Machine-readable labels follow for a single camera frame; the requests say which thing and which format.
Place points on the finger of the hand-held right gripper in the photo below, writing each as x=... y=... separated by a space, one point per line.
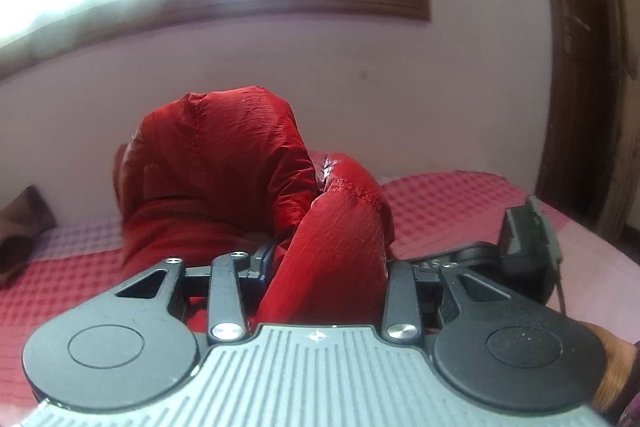
x=460 y=259

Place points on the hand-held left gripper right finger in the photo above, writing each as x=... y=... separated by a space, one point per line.
x=401 y=297

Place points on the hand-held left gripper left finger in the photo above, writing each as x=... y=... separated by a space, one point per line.
x=227 y=292

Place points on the red puffer jacket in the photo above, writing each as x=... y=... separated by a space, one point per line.
x=240 y=187

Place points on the person's right hand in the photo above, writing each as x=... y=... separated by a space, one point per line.
x=612 y=357

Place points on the pink bed sheet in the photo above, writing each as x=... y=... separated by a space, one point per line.
x=575 y=257

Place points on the red checkered blanket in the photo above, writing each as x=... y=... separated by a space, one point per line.
x=75 y=272

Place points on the dark wooden door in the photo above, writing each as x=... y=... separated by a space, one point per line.
x=590 y=57

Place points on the brown cloth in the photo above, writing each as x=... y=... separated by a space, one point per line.
x=25 y=232

